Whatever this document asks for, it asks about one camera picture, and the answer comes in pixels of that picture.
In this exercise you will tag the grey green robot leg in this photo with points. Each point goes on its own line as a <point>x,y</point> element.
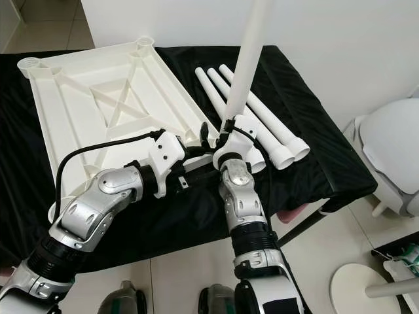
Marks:
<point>123,301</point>
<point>218,302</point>

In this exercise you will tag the white plastic table top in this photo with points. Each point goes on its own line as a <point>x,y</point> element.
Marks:
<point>65,111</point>

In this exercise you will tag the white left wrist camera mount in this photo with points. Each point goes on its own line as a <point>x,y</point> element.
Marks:
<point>167,157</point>

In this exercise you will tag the black table cloth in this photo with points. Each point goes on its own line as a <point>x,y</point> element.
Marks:
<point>334,131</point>

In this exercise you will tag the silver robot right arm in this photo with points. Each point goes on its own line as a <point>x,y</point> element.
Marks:
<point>242,196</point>

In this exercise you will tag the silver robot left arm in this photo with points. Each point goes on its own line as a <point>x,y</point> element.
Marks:
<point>98,209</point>

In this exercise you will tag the white plastic chair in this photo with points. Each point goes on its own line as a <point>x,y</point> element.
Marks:
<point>386,144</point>

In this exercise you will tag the grey green robot right leg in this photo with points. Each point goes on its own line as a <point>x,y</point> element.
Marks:
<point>218,302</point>

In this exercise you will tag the grey green robot left leg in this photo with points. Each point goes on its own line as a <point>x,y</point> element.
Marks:
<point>123,301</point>

